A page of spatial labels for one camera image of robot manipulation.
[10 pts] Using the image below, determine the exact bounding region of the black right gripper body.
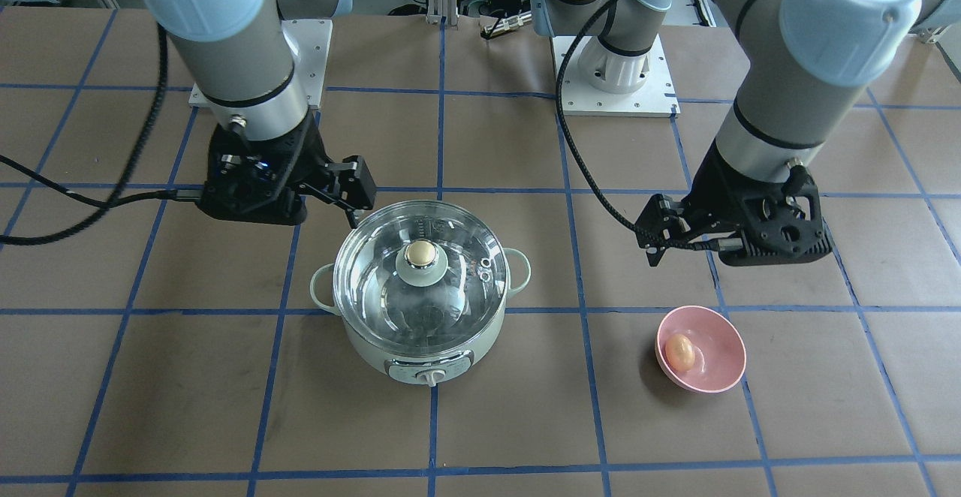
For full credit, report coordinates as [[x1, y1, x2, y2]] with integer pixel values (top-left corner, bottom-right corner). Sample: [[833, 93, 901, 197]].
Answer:
[[198, 114, 375, 226]]

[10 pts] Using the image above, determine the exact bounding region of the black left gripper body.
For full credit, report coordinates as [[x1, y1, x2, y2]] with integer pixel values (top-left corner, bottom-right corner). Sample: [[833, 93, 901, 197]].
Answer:
[[635, 144, 832, 267]]

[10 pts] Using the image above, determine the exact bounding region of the glass pot lid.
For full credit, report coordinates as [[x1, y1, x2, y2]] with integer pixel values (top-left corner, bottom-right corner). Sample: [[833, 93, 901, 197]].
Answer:
[[332, 200, 509, 357]]

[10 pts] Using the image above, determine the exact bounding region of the brown egg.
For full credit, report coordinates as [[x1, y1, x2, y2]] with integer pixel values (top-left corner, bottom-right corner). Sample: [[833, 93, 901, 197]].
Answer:
[[664, 333, 696, 372]]

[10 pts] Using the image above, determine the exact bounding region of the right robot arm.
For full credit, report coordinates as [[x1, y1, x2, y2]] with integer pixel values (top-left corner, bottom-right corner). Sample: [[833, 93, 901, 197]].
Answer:
[[3, 0, 377, 246]]

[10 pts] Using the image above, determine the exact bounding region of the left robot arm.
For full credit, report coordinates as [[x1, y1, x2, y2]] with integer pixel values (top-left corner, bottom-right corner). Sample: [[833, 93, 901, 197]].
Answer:
[[531, 0, 959, 267]]

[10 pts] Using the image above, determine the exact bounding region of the pale green electric pot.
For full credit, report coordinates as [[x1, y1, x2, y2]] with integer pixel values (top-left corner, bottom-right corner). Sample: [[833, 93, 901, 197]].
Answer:
[[309, 235, 532, 387]]

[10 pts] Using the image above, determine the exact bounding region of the pink plastic bowl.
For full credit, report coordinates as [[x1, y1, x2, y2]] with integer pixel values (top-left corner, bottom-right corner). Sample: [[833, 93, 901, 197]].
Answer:
[[655, 306, 747, 394]]

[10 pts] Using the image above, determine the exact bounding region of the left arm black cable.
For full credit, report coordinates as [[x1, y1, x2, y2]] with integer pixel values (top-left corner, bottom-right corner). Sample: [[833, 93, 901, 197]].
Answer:
[[555, 0, 740, 252]]

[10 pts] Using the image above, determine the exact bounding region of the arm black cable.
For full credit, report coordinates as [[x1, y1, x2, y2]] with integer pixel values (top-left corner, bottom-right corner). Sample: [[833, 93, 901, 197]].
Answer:
[[555, 0, 740, 252], [0, 24, 203, 246]]

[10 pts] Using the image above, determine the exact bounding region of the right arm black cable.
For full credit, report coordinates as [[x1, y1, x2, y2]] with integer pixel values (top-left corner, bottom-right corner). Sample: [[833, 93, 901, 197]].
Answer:
[[0, 24, 203, 246]]

